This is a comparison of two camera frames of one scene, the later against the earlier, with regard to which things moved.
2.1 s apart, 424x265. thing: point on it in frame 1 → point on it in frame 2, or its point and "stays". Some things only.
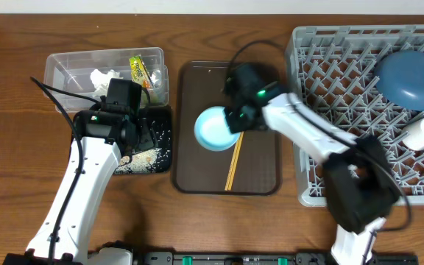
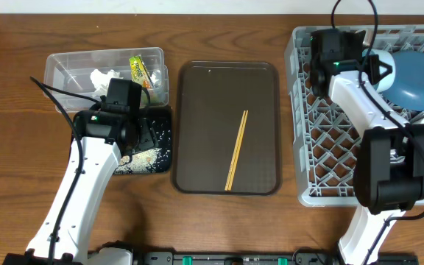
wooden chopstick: x=232 y=164 stays
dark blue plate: x=414 y=80 stays
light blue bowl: x=213 y=131 → x=386 y=81
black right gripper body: x=235 y=120 → x=372 y=70
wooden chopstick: x=235 y=160 stays
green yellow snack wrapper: x=139 y=73 stays
